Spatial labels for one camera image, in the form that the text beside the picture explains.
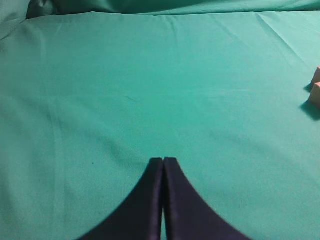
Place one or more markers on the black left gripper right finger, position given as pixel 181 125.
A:
pixel 187 215

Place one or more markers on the pink cube placed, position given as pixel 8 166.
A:
pixel 316 76
pixel 314 97

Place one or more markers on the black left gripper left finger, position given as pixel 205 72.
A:
pixel 139 216

